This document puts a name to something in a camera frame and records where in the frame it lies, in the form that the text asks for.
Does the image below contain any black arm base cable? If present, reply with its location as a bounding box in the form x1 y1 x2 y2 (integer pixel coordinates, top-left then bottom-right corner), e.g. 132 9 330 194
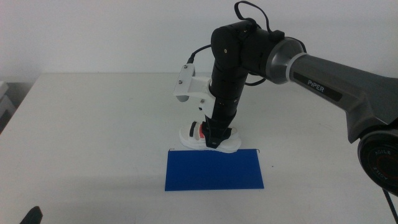
381 187 398 224

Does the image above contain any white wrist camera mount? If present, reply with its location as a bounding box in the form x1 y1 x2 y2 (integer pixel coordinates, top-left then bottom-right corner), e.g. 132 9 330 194
173 63 217 119

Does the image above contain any blue rectangular mat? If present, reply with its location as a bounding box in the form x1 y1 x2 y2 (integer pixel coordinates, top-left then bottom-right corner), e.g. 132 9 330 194
164 148 265 192

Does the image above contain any white strapped sandal shoe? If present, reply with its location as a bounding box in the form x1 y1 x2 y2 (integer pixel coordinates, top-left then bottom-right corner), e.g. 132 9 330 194
179 120 243 154

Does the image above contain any black camera cable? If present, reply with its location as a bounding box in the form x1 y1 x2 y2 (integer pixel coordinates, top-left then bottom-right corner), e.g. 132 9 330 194
187 0 307 87

